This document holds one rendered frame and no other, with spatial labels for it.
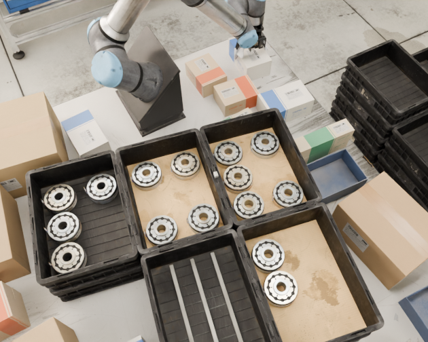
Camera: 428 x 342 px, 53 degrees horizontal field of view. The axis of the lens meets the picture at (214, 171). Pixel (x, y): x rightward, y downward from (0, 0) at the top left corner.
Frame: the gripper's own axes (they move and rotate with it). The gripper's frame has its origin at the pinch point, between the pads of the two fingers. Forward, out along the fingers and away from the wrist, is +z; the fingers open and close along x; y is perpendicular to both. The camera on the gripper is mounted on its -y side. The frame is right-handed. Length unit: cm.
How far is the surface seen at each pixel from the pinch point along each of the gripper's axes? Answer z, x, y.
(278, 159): -7, -16, 59
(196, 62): -1.3, -24.2, -2.9
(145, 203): -7, -66, 57
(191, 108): 6.2, -33.6, 14.0
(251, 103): 3.2, -9.9, 24.0
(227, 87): -1.2, -17.6, 15.5
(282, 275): -10, -35, 98
